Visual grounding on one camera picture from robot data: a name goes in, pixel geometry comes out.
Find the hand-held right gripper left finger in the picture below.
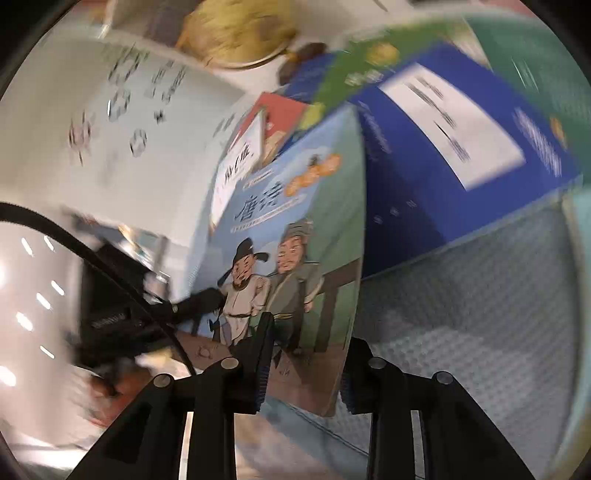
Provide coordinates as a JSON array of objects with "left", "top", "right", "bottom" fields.
[{"left": 67, "top": 311, "right": 276, "bottom": 480}]

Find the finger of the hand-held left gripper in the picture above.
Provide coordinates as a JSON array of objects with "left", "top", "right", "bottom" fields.
[{"left": 173, "top": 287, "right": 228, "bottom": 326}]

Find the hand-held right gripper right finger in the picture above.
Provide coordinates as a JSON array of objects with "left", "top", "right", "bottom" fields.
[{"left": 339, "top": 337, "right": 539, "bottom": 480}]

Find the light blue cartoon cover book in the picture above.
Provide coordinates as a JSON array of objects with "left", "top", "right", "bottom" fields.
[{"left": 177, "top": 105, "right": 369, "bottom": 418}]

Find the red book with white panel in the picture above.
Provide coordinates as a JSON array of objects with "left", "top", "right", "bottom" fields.
[{"left": 209, "top": 91, "right": 311, "bottom": 232}]

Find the dark blue book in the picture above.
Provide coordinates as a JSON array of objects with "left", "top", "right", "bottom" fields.
[{"left": 281, "top": 53, "right": 340, "bottom": 104}]

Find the dark green book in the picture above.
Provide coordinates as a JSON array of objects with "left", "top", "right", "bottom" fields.
[{"left": 455, "top": 11, "right": 585, "bottom": 158}]

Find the light blue textured mat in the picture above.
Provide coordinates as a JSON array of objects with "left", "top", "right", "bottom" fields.
[{"left": 256, "top": 182, "right": 591, "bottom": 480}]

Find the antique yellow globe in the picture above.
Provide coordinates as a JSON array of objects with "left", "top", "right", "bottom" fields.
[{"left": 174, "top": 0, "right": 329, "bottom": 86}]

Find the black cable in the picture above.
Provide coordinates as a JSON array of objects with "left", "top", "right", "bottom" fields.
[{"left": 0, "top": 202, "right": 197, "bottom": 377}]

